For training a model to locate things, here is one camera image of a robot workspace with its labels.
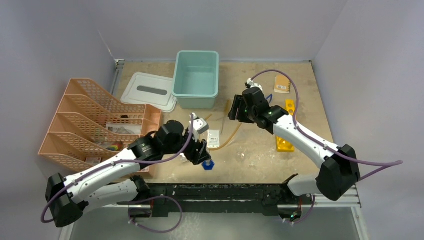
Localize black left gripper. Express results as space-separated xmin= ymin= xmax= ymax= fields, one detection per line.
xmin=163 ymin=127 xmax=211 ymax=164

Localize graduated cylinder blue base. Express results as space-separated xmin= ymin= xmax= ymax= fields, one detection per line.
xmin=201 ymin=159 xmax=215 ymax=171

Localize wire test tube brush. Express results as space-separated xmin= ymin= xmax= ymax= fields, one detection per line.
xmin=220 ymin=99 xmax=231 ymax=135

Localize mint green plastic bin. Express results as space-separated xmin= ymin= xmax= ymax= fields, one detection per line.
xmin=172 ymin=50 xmax=220 ymax=109

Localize blue rubber band loop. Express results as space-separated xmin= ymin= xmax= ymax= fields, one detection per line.
xmin=265 ymin=94 xmax=273 ymax=103

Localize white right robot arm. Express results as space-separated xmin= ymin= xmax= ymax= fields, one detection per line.
xmin=228 ymin=87 xmax=361 ymax=204

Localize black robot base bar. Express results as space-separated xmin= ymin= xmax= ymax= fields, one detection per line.
xmin=128 ymin=177 xmax=313 ymax=220

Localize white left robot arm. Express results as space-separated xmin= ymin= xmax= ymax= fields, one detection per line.
xmin=41 ymin=114 xmax=212 ymax=228

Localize yellow rubber tubing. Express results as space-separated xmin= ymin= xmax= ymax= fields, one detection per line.
xmin=206 ymin=123 xmax=242 ymax=151

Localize clear acrylic test tube rack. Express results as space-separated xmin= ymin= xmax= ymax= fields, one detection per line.
xmin=180 ymin=155 xmax=188 ymax=164

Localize small white plastic packet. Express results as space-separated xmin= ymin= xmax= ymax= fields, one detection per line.
xmin=207 ymin=129 xmax=221 ymax=149

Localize yellow test tube rack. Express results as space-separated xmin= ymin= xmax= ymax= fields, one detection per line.
xmin=275 ymin=99 xmax=296 ymax=153

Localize white plastic bin lid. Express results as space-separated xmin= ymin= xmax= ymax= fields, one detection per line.
xmin=120 ymin=72 xmax=177 ymax=113

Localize coloured marker pens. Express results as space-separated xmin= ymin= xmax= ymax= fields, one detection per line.
xmin=106 ymin=141 xmax=124 ymax=152

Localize peach plastic file organizer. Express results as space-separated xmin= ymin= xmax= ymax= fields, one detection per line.
xmin=38 ymin=78 xmax=162 ymax=173

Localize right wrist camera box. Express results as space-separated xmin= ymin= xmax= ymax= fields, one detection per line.
xmin=245 ymin=78 xmax=263 ymax=91

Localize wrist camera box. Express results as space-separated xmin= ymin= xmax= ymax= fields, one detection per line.
xmin=245 ymin=78 xmax=263 ymax=91
xmin=189 ymin=112 xmax=210 ymax=135

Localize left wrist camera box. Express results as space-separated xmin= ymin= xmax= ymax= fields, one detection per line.
xmin=189 ymin=112 xmax=210 ymax=135

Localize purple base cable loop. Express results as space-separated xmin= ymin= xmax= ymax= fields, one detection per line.
xmin=127 ymin=195 xmax=184 ymax=234

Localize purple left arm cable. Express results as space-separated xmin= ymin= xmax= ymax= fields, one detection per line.
xmin=40 ymin=114 xmax=195 ymax=224

